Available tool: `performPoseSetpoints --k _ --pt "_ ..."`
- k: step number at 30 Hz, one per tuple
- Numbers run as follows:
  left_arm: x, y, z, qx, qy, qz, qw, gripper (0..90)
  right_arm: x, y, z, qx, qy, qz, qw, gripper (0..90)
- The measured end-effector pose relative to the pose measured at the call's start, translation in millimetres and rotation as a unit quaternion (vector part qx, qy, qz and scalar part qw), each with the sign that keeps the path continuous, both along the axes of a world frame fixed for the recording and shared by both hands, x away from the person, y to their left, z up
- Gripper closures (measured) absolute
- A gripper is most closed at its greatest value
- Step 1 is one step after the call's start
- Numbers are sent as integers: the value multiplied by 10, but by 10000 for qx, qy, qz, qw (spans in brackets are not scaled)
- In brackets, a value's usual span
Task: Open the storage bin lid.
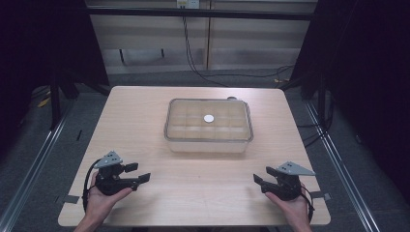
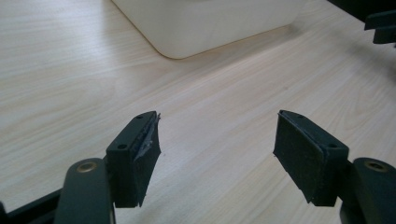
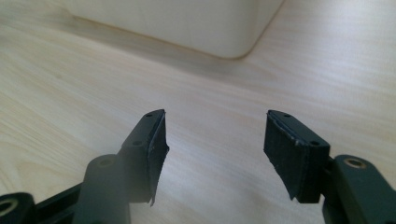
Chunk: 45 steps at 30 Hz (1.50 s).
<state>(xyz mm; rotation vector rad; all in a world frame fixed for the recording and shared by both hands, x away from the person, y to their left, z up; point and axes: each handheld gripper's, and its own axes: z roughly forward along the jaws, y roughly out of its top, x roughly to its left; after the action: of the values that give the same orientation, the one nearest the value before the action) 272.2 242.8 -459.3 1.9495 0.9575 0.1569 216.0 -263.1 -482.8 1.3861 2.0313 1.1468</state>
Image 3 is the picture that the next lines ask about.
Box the white plastic container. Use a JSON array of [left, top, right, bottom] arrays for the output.
[[64, 0, 285, 60]]

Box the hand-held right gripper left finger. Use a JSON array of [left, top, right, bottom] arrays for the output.
[[72, 108, 170, 224]]

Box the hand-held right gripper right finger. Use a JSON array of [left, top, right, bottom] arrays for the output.
[[262, 109, 396, 224]]

